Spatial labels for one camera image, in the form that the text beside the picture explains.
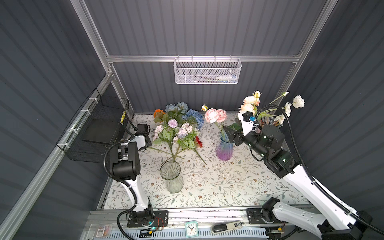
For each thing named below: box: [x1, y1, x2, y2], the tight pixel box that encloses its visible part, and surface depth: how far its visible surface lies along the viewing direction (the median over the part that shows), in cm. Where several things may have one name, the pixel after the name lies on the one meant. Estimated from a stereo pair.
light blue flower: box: [165, 102, 189, 114], surface depth 111 cm
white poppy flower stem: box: [257, 91, 305, 125], surface depth 68 cm
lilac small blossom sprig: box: [153, 122, 196, 143], surface depth 98 cm
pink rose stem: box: [204, 108, 228, 140], surface depth 73 cm
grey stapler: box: [211, 221, 243, 234], surface depth 70 cm
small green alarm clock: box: [185, 221, 199, 239], surface depth 71 cm
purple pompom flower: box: [168, 119, 178, 128], surface depth 98 cm
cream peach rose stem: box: [238, 90, 262, 118], surface depth 72 cm
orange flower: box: [153, 108, 166, 119], surface depth 114 cm
